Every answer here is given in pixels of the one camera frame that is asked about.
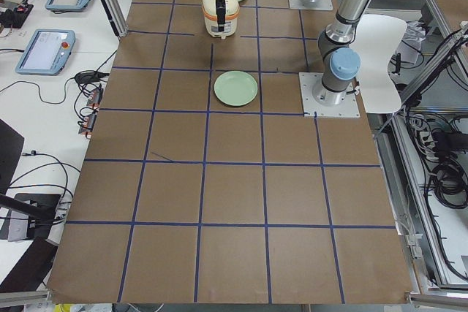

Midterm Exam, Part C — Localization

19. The lower teach pendant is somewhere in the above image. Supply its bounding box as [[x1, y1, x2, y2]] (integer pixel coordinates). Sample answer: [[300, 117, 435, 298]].
[[15, 28, 76, 76]]

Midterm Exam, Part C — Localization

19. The black cable bundle right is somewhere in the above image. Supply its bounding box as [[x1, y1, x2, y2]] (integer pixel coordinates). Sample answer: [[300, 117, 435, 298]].
[[404, 107, 468, 218]]

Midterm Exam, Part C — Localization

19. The brown paper mat blue grid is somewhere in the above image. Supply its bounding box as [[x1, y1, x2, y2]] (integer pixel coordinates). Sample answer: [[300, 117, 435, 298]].
[[48, 0, 412, 304]]

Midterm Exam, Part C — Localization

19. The black camera stand base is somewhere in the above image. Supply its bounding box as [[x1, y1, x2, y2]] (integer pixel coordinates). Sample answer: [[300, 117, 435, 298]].
[[1, 193, 68, 242]]

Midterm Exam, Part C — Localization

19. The black device with red button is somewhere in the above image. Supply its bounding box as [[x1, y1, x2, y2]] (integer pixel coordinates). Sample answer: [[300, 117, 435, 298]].
[[1, 4, 34, 28]]

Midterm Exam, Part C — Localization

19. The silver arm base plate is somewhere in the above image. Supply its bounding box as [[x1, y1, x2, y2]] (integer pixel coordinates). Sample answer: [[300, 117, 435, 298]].
[[299, 72, 360, 118]]

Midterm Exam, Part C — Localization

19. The white chair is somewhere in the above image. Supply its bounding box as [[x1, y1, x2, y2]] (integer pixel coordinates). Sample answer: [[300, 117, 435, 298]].
[[350, 14, 407, 114]]

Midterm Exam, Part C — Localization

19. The white orange rice cooker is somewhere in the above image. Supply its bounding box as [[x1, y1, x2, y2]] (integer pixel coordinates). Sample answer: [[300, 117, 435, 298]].
[[201, 0, 241, 39]]

